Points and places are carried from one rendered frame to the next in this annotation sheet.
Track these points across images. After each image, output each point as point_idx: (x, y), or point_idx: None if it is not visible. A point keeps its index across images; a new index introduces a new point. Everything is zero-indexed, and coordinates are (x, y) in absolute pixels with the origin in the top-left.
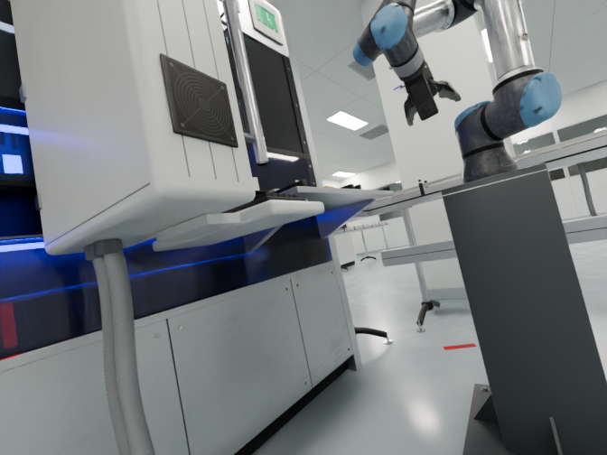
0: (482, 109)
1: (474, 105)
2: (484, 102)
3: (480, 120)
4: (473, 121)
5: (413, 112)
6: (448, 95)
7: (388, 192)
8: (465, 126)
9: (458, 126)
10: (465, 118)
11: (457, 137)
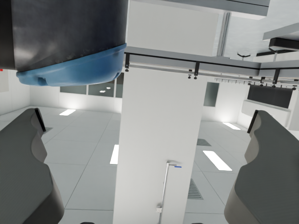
0: (8, 49)
1: (45, 85)
2: (21, 79)
3: (10, 5)
4: (45, 25)
5: (273, 185)
6: (5, 165)
7: (281, 31)
8: (80, 29)
9: (104, 47)
10: (73, 54)
11: (120, 24)
